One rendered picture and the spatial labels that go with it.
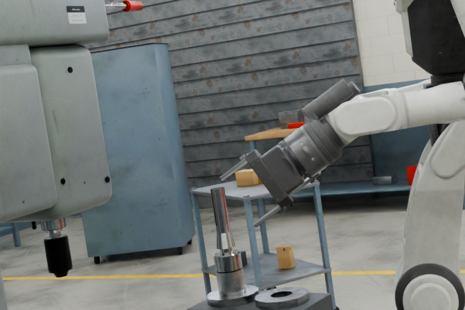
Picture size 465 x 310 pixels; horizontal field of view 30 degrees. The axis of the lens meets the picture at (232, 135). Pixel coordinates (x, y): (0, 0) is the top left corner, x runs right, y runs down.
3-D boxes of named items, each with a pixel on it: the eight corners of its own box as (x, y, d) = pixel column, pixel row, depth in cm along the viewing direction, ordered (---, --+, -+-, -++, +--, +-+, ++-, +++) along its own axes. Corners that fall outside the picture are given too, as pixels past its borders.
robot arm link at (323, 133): (329, 163, 166) (378, 128, 165) (329, 165, 156) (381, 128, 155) (295, 115, 167) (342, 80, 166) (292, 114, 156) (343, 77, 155)
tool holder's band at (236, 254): (222, 263, 145) (221, 257, 145) (209, 259, 149) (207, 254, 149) (246, 257, 147) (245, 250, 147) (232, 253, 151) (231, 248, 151)
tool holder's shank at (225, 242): (223, 255, 146) (213, 190, 145) (214, 253, 149) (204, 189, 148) (239, 251, 148) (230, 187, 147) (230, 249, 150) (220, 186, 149)
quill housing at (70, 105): (41, 207, 183) (17, 55, 180) (121, 201, 172) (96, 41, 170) (-25, 227, 166) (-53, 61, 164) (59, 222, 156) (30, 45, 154)
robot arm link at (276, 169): (286, 207, 166) (336, 171, 165) (282, 212, 157) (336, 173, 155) (247, 154, 167) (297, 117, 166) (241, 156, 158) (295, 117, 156)
